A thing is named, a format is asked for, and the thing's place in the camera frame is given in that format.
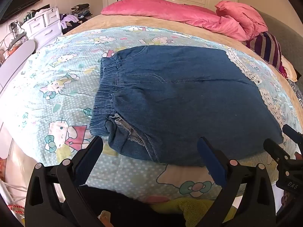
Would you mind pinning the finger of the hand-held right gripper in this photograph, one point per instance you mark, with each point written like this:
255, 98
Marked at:
293, 134
275, 149

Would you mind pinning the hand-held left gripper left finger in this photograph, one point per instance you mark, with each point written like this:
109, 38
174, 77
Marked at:
88, 158

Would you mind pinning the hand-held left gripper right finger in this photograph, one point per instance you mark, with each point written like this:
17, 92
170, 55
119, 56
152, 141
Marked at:
213, 163

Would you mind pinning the blue denim pants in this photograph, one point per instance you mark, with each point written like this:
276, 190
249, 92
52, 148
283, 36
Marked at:
177, 99

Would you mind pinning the dark cloth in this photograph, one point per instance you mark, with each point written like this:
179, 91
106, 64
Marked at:
123, 205

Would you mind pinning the cream cloth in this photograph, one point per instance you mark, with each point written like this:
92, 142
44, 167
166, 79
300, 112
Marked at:
290, 68

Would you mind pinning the cartoon cat printed blanket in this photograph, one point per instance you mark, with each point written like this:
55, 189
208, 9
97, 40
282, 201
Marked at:
47, 75

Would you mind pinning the striped purple pillow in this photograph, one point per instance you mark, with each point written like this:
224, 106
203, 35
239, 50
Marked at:
267, 45

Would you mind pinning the grey upholstered headboard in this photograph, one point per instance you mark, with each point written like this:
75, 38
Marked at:
284, 33

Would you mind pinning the white oval board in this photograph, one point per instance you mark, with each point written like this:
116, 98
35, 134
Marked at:
16, 61

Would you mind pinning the pink quilt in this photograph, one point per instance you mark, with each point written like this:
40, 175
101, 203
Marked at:
241, 16

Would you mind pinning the white drawer dresser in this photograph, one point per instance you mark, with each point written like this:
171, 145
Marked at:
40, 24

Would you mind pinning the pile of clothes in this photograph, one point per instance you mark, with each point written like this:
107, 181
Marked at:
78, 11

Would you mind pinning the pink duvet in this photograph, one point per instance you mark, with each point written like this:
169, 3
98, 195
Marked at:
146, 8

